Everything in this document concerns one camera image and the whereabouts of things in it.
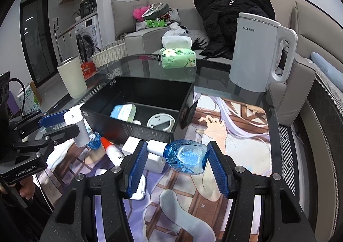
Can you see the white woven basket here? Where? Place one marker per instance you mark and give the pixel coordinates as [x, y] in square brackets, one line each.
[111, 52]

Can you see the pink plush toy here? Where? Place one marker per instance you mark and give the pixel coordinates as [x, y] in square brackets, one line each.
[138, 12]

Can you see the white washing machine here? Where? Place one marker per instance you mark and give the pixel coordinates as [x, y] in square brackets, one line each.
[88, 38]

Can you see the grey throw pillow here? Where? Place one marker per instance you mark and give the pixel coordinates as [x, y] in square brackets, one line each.
[124, 21]

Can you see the white glue bottle orange cap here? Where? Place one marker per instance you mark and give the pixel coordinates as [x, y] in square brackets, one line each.
[114, 154]

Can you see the green white carton box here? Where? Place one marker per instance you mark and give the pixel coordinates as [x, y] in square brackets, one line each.
[28, 99]

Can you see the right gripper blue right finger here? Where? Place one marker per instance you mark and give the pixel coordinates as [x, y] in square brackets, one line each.
[237, 184]

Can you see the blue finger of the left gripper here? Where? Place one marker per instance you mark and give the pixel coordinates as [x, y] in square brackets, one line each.
[53, 119]
[60, 133]

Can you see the black puffer jacket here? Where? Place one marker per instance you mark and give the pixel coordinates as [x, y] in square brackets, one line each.
[220, 22]

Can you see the green tissue pack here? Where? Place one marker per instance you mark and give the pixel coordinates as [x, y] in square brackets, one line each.
[177, 58]

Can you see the white power bank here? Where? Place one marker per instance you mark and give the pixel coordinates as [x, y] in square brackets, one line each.
[140, 193]

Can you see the red gift box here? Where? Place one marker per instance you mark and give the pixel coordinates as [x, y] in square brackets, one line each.
[88, 69]

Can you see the light blue pillow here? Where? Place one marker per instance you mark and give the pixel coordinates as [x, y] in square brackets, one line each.
[330, 71]

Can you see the white square charger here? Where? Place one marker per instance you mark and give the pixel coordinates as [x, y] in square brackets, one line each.
[154, 163]

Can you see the grey sofa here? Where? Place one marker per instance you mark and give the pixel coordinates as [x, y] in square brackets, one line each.
[305, 80]

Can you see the white electric kettle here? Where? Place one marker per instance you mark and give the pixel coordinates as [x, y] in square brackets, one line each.
[258, 46]

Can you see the green white plastic case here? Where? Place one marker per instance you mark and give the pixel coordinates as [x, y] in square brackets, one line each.
[125, 112]

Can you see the cream tumbler cup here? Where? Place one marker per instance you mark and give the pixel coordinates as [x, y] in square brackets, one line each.
[72, 76]

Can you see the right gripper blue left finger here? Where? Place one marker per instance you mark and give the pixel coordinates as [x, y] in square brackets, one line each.
[126, 181]

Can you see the person's left hand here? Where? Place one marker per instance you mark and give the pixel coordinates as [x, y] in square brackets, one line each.
[25, 189]

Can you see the white plug adapter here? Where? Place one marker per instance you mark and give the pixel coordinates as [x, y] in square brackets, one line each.
[74, 117]

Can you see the black cardboard box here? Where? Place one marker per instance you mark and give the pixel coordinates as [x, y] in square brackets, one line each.
[150, 97]

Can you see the round grey white device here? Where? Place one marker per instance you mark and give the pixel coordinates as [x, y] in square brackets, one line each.
[161, 121]

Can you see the anime printed desk mat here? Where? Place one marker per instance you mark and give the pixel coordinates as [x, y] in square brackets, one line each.
[183, 207]

